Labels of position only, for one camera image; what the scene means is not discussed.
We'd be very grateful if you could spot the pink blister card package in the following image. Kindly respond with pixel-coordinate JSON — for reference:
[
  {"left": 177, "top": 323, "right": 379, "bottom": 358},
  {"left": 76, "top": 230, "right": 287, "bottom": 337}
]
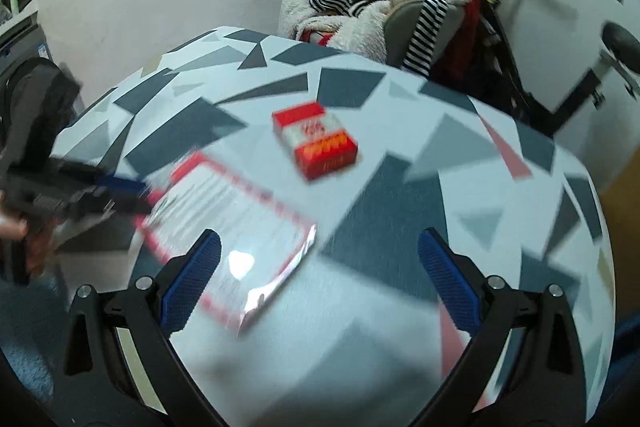
[{"left": 138, "top": 153, "right": 317, "bottom": 335}]

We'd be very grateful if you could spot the grey fleece left forearm sleeve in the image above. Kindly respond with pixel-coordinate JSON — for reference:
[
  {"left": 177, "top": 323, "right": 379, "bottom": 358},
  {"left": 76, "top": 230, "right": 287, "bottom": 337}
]
[{"left": 1, "top": 277, "right": 67, "bottom": 405}]

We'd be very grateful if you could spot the person's left hand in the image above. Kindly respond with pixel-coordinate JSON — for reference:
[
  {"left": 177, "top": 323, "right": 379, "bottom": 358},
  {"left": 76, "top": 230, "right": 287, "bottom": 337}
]
[{"left": 0, "top": 190, "right": 57, "bottom": 273}]

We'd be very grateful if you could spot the soap dispenser bottle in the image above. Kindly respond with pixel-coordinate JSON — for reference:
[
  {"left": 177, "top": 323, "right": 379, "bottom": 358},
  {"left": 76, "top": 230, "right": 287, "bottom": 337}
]
[{"left": 9, "top": 0, "right": 20, "bottom": 16}]

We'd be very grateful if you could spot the geometric pattern tablecloth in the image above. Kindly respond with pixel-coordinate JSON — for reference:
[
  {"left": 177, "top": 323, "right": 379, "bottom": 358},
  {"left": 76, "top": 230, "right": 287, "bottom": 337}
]
[{"left": 54, "top": 27, "right": 615, "bottom": 426}]

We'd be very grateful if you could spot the red cigarette pack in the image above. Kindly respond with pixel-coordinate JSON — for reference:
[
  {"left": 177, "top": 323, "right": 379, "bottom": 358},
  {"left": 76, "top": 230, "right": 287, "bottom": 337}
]
[{"left": 271, "top": 102, "right": 358, "bottom": 181}]

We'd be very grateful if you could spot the chair under clothes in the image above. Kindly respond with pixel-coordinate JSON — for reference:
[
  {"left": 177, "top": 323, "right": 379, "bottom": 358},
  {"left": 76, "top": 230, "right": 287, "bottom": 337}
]
[{"left": 383, "top": 0, "right": 474, "bottom": 77}]

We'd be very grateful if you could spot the white fleece garment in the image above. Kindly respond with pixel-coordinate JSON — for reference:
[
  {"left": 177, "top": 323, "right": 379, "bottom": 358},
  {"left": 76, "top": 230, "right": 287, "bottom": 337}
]
[{"left": 278, "top": 0, "right": 390, "bottom": 64}]

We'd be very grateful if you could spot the black exercise bike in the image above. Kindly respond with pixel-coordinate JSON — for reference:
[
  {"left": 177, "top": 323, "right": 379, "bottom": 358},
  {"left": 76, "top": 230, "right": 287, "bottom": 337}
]
[{"left": 439, "top": 0, "right": 640, "bottom": 138}]

